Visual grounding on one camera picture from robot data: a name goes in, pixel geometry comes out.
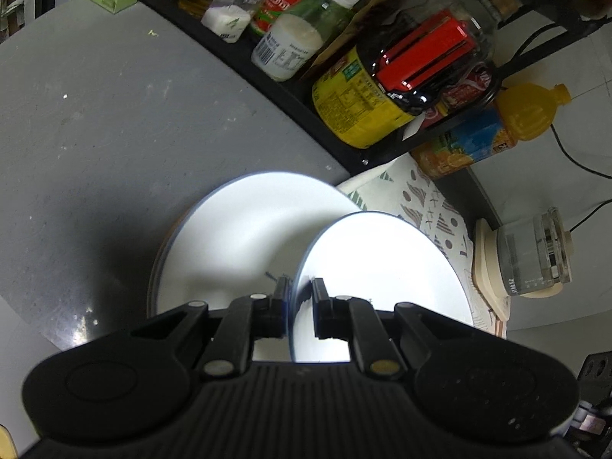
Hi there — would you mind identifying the patterned tablecloth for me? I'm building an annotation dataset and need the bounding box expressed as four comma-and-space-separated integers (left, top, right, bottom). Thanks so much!
335, 155, 508, 340

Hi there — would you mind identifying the black power cable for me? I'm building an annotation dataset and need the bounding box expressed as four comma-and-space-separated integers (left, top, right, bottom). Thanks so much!
550, 122, 612, 177

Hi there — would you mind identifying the orange juice bottle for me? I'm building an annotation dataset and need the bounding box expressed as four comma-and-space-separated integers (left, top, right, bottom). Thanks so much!
410, 82, 573, 181

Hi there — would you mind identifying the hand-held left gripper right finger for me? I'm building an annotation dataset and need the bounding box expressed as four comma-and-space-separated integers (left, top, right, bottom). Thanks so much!
311, 277, 508, 378

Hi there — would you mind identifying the white plate crossed blue print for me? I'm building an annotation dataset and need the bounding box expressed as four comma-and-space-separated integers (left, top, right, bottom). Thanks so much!
288, 210, 475, 364

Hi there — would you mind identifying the white-capped bottle white powder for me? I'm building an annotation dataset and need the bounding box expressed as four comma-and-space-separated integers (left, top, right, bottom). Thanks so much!
251, 0, 361, 82

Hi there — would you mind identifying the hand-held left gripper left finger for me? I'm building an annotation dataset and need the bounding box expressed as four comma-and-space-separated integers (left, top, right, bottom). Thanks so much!
130, 275, 293, 378

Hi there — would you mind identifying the large dark bottle yellow label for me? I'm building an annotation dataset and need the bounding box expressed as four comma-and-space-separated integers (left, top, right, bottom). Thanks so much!
312, 0, 521, 150

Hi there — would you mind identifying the glass kettle beige handle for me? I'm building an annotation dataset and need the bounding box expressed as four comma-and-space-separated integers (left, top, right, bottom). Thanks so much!
496, 207, 575, 297

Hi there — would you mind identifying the white plate cursive blue print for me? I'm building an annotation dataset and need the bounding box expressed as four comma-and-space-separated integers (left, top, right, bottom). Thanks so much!
147, 171, 365, 363

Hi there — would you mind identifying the black metal shelf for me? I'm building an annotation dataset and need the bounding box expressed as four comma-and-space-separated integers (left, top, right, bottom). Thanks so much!
138, 0, 612, 177

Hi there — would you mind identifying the beige kettle base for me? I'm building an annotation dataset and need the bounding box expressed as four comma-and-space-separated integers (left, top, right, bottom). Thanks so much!
472, 219, 565, 321

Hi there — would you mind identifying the brown paper bag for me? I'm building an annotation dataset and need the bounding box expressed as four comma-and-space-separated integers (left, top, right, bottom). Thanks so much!
296, 0, 412, 82

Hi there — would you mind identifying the clear jar white powder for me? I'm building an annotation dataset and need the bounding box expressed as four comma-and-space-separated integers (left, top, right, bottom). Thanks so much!
201, 0, 278, 44

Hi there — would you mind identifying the red and green labelled bottle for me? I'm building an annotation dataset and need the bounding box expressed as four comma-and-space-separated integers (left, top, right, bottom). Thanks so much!
249, 0, 326, 39

